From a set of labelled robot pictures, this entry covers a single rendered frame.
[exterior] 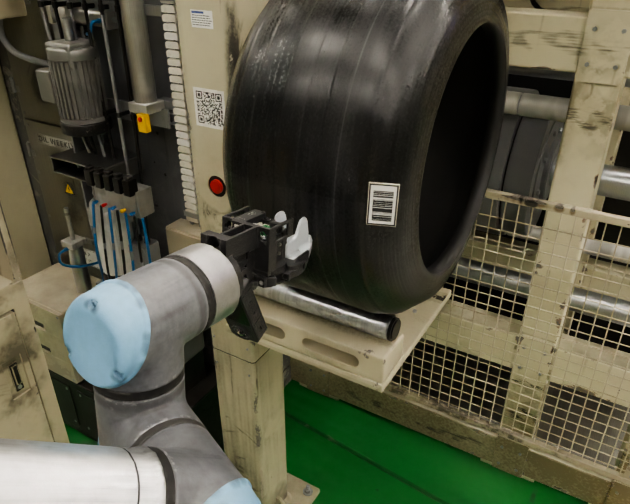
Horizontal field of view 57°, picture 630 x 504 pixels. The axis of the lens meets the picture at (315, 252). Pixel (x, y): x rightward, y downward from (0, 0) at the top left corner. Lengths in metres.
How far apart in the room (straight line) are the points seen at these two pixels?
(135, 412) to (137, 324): 0.10
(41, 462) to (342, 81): 0.55
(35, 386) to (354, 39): 1.02
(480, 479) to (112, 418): 1.56
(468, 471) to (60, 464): 1.70
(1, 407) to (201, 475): 0.93
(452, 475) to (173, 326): 1.56
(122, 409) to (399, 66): 0.52
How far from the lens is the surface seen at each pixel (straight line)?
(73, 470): 0.47
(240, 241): 0.66
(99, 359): 0.57
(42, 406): 1.49
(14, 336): 1.36
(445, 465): 2.05
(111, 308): 0.54
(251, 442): 1.61
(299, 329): 1.10
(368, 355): 1.05
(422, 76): 0.79
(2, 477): 0.45
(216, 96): 1.14
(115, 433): 0.62
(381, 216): 0.78
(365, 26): 0.81
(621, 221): 1.36
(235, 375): 1.47
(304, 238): 0.79
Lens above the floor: 1.52
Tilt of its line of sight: 29 degrees down
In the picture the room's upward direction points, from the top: straight up
